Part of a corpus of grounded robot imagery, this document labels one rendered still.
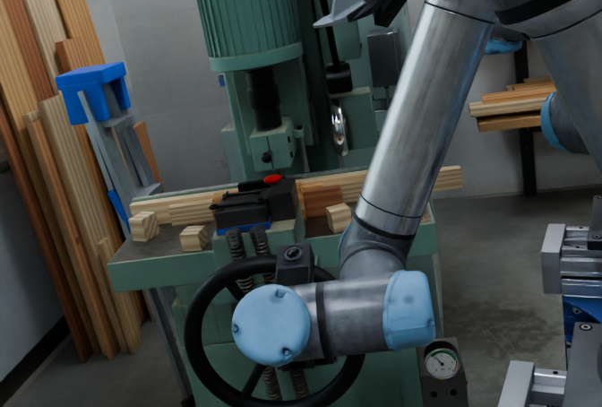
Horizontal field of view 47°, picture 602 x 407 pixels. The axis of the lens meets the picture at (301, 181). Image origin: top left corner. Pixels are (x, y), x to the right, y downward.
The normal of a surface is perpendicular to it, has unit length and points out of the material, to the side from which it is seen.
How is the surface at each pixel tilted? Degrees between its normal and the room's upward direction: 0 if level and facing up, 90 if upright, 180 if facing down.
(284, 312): 60
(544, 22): 144
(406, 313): 64
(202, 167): 90
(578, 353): 0
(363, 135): 90
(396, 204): 88
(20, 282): 90
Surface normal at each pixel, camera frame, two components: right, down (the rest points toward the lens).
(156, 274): -0.07, 0.32
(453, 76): 0.22, 0.39
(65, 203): 0.96, -0.14
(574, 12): 0.15, 0.89
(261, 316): -0.15, -0.20
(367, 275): -0.23, -0.93
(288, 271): -0.21, -0.70
